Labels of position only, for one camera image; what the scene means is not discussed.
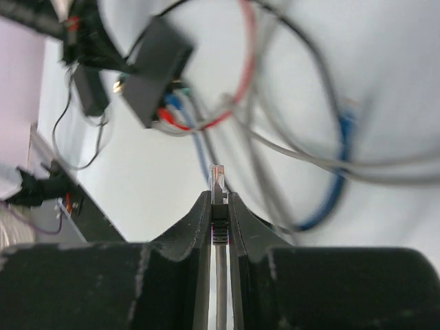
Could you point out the black network switch box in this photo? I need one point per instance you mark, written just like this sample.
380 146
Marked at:
161 58

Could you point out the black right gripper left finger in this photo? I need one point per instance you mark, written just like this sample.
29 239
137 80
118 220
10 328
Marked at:
160 284

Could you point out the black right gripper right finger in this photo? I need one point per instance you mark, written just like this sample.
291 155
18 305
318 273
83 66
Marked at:
278 286

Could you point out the black power adapter brick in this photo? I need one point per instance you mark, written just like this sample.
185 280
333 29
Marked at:
90 89

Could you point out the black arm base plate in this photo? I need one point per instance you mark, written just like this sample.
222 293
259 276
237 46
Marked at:
91 221

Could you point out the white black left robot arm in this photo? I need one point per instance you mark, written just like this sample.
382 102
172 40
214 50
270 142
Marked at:
77 24

